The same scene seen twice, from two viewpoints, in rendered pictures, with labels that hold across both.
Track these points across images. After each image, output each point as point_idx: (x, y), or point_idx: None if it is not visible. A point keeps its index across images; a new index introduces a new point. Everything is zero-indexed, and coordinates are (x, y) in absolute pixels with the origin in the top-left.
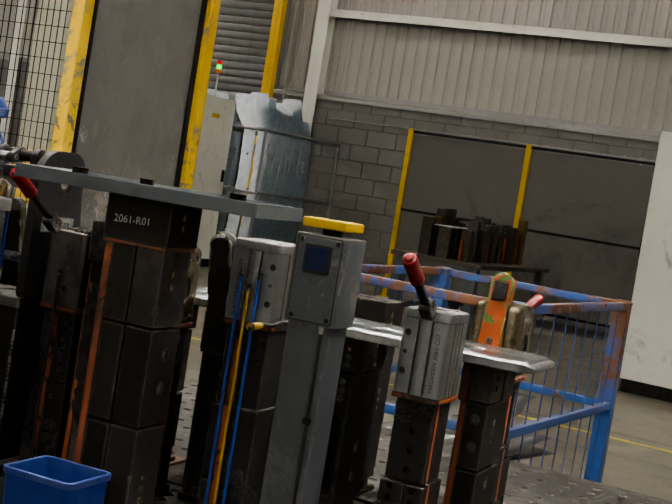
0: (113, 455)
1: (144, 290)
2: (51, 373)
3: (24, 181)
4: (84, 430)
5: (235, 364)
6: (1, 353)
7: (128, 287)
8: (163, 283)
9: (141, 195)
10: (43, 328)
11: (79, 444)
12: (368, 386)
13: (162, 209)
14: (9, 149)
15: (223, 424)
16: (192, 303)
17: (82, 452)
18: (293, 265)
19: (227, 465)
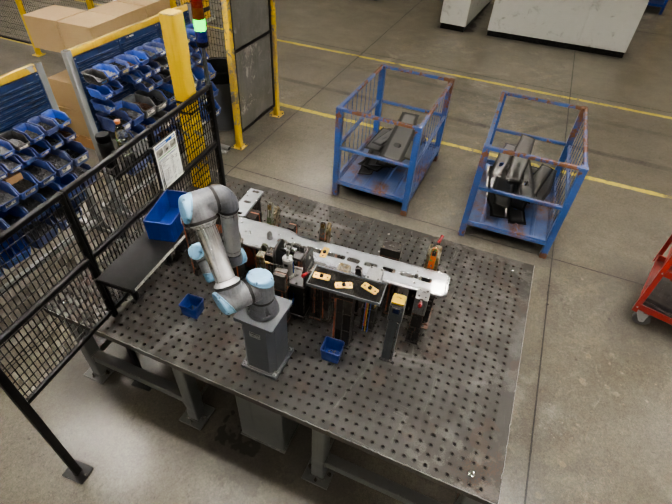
0: (343, 335)
1: (347, 308)
2: (315, 299)
3: (305, 276)
4: (334, 330)
5: (368, 303)
6: (301, 297)
7: (342, 307)
8: (352, 306)
9: (345, 296)
10: (311, 290)
11: (333, 332)
12: None
13: None
14: (289, 244)
15: (365, 312)
16: None
17: (334, 333)
18: (389, 310)
19: (367, 319)
